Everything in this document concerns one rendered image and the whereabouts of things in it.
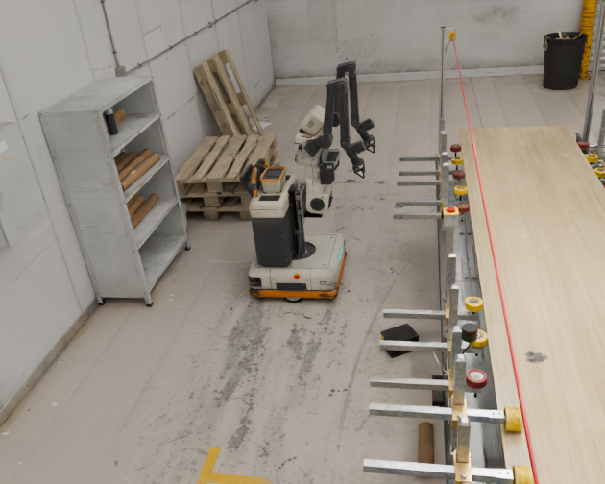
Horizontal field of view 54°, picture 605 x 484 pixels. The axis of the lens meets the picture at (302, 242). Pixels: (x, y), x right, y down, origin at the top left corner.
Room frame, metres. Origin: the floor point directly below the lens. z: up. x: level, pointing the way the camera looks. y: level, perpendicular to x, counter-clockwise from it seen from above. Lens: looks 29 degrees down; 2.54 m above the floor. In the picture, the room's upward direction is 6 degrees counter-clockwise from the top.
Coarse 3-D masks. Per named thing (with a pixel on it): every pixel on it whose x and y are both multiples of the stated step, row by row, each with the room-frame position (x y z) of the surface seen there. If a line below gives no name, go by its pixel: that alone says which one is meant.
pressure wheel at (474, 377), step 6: (468, 372) 1.75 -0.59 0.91; (474, 372) 1.75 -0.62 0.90; (480, 372) 1.74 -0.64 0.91; (468, 378) 1.71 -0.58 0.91; (474, 378) 1.71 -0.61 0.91; (480, 378) 1.71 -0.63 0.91; (486, 378) 1.70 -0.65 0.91; (468, 384) 1.71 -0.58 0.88; (474, 384) 1.69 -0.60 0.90; (480, 384) 1.69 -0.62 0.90; (486, 384) 1.70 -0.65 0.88; (474, 396) 1.72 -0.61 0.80
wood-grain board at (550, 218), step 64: (512, 128) 4.42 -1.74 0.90; (512, 192) 3.29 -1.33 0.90; (576, 192) 3.19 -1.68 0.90; (512, 256) 2.56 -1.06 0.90; (576, 256) 2.49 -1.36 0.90; (512, 320) 2.05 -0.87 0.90; (576, 320) 2.00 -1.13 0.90; (512, 384) 1.66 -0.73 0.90; (576, 384) 1.63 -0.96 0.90; (512, 448) 1.37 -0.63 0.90; (576, 448) 1.34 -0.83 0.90
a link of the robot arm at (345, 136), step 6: (342, 84) 3.57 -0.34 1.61; (342, 90) 3.57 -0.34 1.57; (342, 96) 3.60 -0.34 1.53; (342, 102) 3.61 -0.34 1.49; (348, 102) 3.62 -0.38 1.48; (342, 108) 3.61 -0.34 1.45; (348, 108) 3.61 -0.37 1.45; (342, 114) 3.61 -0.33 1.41; (348, 114) 3.61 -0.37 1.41; (342, 120) 3.61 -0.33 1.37; (348, 120) 3.60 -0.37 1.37; (342, 126) 3.61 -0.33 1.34; (348, 126) 3.60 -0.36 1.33; (342, 132) 3.61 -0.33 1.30; (348, 132) 3.60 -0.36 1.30; (342, 138) 3.60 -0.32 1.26; (348, 138) 3.59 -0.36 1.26; (348, 144) 3.59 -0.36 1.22
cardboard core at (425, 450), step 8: (424, 424) 2.27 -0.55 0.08; (432, 424) 2.28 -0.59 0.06; (424, 432) 2.22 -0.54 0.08; (432, 432) 2.23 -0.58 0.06; (424, 440) 2.17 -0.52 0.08; (432, 440) 2.18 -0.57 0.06; (424, 448) 2.11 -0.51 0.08; (432, 448) 2.12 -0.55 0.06; (424, 456) 2.07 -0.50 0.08; (432, 456) 2.07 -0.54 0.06
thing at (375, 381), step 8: (376, 376) 1.83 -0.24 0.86; (376, 384) 1.80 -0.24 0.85; (384, 384) 1.79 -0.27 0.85; (392, 384) 1.79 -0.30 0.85; (400, 384) 1.78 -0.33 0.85; (408, 384) 1.77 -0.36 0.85; (416, 384) 1.76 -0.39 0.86; (424, 384) 1.76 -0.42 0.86; (432, 384) 1.75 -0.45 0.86; (440, 384) 1.75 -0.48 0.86; (472, 392) 1.71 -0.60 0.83; (480, 392) 1.71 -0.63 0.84
